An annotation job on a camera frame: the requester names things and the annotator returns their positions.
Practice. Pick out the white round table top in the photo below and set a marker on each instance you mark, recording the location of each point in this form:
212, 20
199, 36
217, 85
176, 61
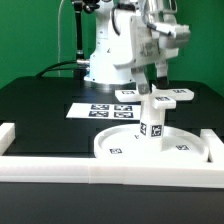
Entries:
125, 142

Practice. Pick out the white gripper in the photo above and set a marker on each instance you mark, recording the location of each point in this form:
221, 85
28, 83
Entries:
135, 46

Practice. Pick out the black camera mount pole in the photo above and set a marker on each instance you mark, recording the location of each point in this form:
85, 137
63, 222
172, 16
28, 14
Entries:
79, 6

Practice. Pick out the white U-shaped frame barrier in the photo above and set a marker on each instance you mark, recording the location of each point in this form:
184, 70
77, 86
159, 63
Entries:
159, 172

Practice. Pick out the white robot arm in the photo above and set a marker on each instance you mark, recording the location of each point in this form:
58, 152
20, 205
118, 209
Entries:
157, 15

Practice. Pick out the white sheet with markers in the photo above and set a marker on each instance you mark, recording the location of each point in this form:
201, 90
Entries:
104, 111

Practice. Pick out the white cross-shaped table base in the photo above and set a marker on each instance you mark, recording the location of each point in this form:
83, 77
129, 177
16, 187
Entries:
158, 99

